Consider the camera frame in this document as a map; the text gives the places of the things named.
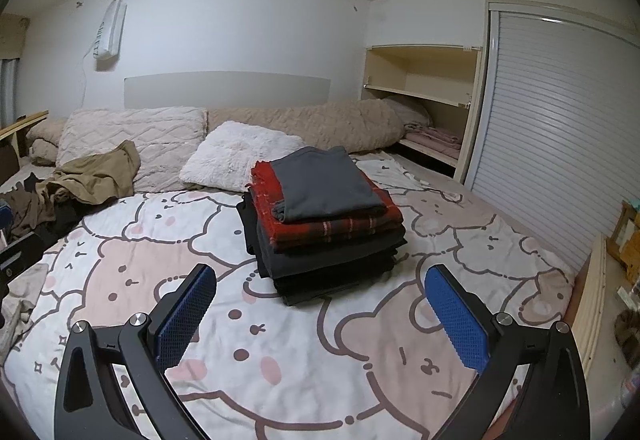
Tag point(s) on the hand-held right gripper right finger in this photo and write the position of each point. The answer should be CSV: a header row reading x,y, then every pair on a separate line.
x,y
457,320

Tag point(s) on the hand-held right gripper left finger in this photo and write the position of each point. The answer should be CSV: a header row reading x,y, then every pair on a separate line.
x,y
185,315

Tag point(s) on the dark crumpled clothes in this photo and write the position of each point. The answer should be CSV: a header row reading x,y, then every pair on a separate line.
x,y
62,222

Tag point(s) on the white crumpled cloth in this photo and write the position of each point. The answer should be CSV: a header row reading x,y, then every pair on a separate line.
x,y
17,305

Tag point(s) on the bear print bedsheet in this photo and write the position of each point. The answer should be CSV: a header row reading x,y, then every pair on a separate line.
x,y
280,345

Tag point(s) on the khaki garment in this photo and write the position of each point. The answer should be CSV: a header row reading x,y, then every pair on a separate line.
x,y
95,180

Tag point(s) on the wooden side shelf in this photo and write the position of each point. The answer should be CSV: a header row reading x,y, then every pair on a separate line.
x,y
22,124

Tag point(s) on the dark grey folded garment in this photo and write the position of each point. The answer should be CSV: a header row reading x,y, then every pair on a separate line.
x,y
310,260

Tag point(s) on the black folded garment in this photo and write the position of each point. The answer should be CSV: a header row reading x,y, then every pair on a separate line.
x,y
320,292

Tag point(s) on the wooden bed side board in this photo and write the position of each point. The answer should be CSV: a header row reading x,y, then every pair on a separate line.
x,y
592,295

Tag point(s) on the red plaid folded garment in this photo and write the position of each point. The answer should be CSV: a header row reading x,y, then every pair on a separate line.
x,y
340,227

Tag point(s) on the fluffy white pillow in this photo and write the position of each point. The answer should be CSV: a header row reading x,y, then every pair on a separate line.
x,y
235,154

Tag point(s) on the brown patterned cloth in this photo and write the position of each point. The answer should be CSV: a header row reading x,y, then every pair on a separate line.
x,y
627,327

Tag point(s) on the window curtain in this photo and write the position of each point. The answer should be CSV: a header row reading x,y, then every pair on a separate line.
x,y
9,84

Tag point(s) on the quilted cream pillow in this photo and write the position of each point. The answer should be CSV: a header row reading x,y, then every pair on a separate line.
x,y
150,139

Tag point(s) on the folded pink linens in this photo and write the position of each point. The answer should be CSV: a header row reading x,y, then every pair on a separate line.
x,y
435,137

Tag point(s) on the cardboard box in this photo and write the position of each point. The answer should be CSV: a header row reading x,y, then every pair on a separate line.
x,y
625,240

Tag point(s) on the pillow in shelf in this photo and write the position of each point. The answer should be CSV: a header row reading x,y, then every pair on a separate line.
x,y
410,112

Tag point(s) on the white roller shutter door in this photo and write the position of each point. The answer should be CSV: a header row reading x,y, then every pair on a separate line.
x,y
555,119

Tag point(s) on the grey headboard panel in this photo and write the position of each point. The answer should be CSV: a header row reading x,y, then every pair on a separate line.
x,y
225,90

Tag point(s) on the beige quilted duvet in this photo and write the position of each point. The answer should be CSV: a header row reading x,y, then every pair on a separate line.
x,y
320,124

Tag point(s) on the white wall-mounted device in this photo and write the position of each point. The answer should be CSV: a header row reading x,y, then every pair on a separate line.
x,y
111,29

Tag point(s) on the cream wall shelf niche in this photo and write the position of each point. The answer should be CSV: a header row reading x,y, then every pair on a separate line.
x,y
425,74

